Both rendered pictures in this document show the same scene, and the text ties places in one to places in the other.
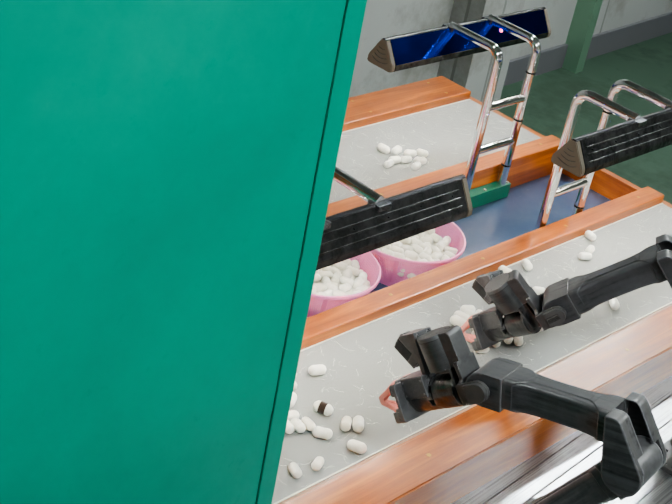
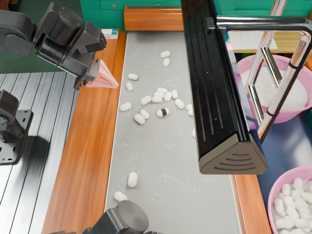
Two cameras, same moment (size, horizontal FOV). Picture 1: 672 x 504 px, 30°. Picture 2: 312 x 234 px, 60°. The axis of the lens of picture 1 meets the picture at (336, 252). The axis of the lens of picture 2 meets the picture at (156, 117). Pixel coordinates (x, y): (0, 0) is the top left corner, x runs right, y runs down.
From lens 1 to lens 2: 2.38 m
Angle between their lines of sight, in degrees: 93
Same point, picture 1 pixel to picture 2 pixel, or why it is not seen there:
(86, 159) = not seen: outside the picture
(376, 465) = (103, 98)
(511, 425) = (60, 192)
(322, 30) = not seen: outside the picture
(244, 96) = not seen: outside the picture
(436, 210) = (202, 97)
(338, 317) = (243, 176)
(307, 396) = (180, 117)
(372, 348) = (204, 186)
